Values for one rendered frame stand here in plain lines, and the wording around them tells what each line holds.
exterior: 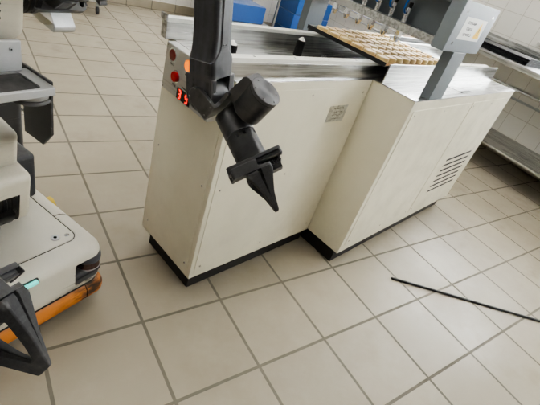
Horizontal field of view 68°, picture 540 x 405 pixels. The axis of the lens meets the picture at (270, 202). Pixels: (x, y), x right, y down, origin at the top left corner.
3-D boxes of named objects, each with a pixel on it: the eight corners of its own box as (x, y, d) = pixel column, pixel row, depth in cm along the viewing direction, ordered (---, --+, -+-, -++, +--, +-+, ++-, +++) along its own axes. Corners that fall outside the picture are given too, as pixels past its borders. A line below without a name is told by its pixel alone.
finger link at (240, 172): (290, 201, 67) (266, 153, 68) (251, 218, 66) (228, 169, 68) (288, 209, 73) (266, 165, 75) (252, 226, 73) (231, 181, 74)
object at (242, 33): (437, 55, 254) (443, 44, 250) (441, 57, 253) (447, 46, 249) (157, 34, 117) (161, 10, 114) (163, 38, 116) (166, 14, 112)
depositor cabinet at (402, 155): (359, 152, 310) (411, 43, 264) (440, 205, 274) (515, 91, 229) (235, 183, 223) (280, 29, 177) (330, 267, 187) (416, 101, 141)
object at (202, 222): (258, 202, 214) (316, 31, 165) (303, 242, 197) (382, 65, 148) (138, 239, 166) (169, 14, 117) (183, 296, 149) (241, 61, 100)
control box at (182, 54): (170, 85, 126) (177, 41, 118) (215, 121, 114) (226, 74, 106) (160, 85, 123) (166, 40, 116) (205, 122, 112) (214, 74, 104)
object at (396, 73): (490, 79, 236) (497, 67, 232) (491, 79, 236) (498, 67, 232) (381, 83, 149) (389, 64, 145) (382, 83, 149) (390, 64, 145)
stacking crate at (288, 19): (306, 26, 575) (311, 12, 564) (323, 36, 551) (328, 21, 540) (273, 20, 541) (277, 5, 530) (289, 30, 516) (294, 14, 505)
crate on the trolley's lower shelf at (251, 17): (244, 14, 524) (248, -2, 514) (262, 25, 505) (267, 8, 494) (209, 9, 488) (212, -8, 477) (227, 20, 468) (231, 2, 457)
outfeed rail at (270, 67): (478, 74, 240) (485, 63, 236) (483, 75, 238) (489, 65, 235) (216, 75, 103) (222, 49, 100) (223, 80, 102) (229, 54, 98)
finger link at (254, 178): (303, 194, 67) (279, 147, 69) (264, 213, 66) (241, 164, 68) (300, 203, 74) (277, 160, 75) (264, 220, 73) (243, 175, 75)
